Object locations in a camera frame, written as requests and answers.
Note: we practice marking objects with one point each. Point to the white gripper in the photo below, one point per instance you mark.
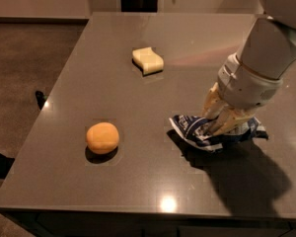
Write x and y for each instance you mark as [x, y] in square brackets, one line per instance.
[245, 86]

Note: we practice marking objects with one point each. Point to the blue chip bag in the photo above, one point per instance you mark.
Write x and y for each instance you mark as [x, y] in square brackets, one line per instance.
[193, 131]

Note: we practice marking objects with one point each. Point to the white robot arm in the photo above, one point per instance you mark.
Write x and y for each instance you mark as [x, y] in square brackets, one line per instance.
[270, 47]

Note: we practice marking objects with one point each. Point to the yellow wavy sponge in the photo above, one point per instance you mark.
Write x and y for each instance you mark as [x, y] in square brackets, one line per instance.
[148, 60]

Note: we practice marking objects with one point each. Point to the orange fruit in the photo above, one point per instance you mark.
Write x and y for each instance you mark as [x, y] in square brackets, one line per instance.
[102, 138]

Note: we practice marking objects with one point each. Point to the small black floor object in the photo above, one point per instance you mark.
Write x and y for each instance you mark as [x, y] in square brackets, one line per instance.
[41, 99]

